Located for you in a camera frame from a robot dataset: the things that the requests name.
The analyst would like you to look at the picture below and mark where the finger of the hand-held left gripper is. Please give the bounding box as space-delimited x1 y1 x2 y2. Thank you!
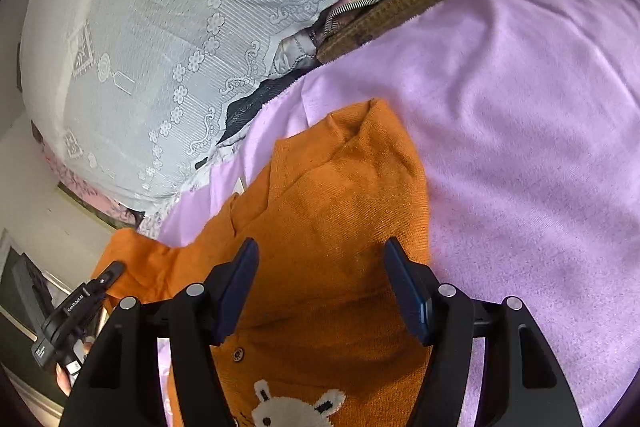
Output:
91 261 126 296

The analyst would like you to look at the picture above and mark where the black device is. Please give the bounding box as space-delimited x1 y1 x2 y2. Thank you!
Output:
0 252 57 343

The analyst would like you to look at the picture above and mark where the orange knit sweater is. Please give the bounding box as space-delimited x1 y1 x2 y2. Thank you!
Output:
92 98 436 427

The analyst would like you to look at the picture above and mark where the purple blanket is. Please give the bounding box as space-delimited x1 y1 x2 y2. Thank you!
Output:
157 0 640 427

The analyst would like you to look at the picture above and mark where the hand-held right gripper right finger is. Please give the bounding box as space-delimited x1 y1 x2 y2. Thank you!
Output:
382 237 583 427

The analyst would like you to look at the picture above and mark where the floral bed sheet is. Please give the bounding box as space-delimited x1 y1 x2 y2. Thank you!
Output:
30 119 168 239

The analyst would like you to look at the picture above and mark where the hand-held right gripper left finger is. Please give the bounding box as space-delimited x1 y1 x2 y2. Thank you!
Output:
59 238 261 427

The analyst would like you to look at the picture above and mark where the grey quilted jacket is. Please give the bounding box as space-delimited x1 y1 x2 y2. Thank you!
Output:
272 28 322 75

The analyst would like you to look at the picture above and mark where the person's left hand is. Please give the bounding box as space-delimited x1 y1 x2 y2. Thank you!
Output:
56 341 95 398

